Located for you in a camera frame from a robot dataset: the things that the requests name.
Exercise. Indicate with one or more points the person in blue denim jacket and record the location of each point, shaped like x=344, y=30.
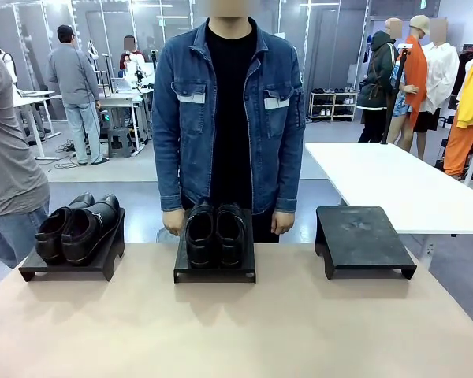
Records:
x=230, y=118

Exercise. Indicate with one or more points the person's right hand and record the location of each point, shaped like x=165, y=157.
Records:
x=174, y=222

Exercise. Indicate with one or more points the bystander in grey t-shirt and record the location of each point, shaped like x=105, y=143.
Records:
x=8, y=157

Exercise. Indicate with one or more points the large white table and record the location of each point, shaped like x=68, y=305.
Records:
x=386, y=181

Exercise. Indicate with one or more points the white shoe rack with shoes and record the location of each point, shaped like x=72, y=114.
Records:
x=333, y=104

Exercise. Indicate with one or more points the mannequin in dark hooded jacket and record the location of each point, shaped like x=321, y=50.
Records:
x=378, y=75

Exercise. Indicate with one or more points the black leather dress shoe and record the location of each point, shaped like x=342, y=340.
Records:
x=200, y=236
x=230, y=236
x=90, y=236
x=51, y=240

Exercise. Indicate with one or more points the mannequin in orange with cap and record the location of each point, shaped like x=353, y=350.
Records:
x=416, y=75

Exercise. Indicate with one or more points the background person at desk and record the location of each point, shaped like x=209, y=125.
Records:
x=131, y=59

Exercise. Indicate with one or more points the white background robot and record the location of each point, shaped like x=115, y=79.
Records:
x=10, y=69

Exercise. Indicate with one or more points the person's left forearm denim sleeve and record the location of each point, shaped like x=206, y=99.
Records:
x=289, y=177

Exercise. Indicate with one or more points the grey background workbench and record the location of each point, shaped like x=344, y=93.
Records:
x=118, y=100

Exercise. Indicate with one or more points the person's right forearm denim sleeve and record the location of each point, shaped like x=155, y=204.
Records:
x=169, y=177

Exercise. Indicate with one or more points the person's left hand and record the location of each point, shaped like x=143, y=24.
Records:
x=284, y=223

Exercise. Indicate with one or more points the grey step stool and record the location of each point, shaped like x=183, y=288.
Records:
x=120, y=139

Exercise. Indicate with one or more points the black tripod with orange top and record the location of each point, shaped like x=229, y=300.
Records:
x=394, y=90

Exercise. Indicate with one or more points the man in grey jacket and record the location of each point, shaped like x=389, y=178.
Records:
x=71, y=78

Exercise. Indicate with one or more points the white background desk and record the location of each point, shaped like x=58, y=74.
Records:
x=31, y=96

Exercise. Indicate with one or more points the black sloped shoe stand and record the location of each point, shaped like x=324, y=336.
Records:
x=111, y=252
x=358, y=240
x=214, y=275

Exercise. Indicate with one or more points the mannequin in white shirt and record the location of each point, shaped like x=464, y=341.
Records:
x=443, y=71

